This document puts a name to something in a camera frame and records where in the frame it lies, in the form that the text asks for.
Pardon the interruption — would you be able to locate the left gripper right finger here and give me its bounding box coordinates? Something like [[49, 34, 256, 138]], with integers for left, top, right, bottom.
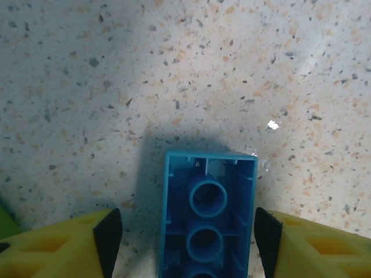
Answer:
[[254, 207, 371, 278]]

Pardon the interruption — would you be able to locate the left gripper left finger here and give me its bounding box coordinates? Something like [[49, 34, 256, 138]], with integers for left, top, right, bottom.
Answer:
[[0, 207, 122, 278]]

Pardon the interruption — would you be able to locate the green lego brick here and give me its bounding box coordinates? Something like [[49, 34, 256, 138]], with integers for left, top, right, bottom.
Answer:
[[0, 196, 24, 241]]

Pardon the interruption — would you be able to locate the long blue lego brick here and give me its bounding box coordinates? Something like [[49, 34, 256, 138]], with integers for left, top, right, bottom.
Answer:
[[158, 149, 259, 278]]

